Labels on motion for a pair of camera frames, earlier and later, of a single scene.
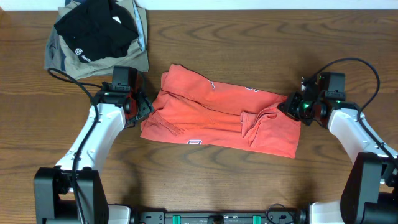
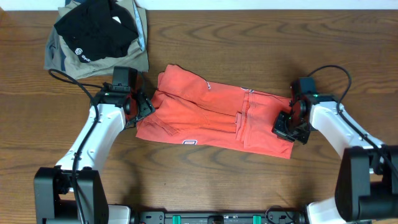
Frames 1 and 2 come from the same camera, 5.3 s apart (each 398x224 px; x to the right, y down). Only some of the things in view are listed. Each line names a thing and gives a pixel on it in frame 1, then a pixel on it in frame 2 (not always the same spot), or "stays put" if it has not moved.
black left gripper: (143, 106) stays put
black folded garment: (95, 29) stays put
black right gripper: (292, 107) → (285, 128)
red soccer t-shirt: (189, 108) stays put
